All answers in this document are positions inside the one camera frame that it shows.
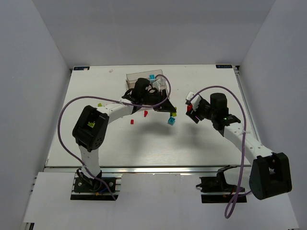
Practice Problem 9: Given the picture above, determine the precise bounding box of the green rounded lego brick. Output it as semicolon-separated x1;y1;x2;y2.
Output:
170;107;177;117

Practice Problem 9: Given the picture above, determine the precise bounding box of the blue rounded lego brick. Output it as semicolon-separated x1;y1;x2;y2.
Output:
149;74;155;81

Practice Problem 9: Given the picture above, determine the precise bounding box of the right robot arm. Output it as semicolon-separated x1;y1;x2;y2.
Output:
186;92;292;200

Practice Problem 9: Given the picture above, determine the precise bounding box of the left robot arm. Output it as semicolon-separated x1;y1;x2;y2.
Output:
72;74;177;180

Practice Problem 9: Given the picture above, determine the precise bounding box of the blue square lego brick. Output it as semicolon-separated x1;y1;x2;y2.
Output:
167;117;176;125

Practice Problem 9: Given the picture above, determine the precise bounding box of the clear bin back row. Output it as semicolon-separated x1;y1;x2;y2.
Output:
126;69;163;84

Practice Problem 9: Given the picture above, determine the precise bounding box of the right blue corner label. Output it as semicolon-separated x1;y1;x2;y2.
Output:
215;64;233;69

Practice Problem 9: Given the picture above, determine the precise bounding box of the blue corner label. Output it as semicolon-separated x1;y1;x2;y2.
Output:
215;64;233;69
73;66;90;71

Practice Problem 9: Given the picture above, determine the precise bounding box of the left blue corner label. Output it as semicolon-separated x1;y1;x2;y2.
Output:
73;66;90;71

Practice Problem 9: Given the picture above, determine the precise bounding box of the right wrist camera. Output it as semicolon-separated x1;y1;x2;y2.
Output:
186;92;202;111

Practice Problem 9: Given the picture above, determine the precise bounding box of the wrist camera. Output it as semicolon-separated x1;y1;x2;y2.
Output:
152;78;167;91
186;92;202;111

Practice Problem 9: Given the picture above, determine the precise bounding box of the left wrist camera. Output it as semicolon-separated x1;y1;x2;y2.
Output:
152;78;167;91

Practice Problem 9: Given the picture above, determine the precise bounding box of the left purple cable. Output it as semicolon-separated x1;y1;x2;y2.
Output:
58;74;172;201

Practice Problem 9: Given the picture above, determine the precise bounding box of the purple cable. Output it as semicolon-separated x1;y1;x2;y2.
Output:
191;85;252;220
58;74;172;201

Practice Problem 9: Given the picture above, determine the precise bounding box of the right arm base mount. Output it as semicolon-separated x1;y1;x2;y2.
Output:
195;165;240;204

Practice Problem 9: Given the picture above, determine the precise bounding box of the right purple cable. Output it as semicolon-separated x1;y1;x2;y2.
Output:
191;85;252;220

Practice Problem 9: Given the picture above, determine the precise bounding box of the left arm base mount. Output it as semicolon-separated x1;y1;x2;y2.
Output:
70;169;121;201

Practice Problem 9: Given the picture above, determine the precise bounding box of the aluminium table rail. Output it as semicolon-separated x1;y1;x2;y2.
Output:
43;165;239;173

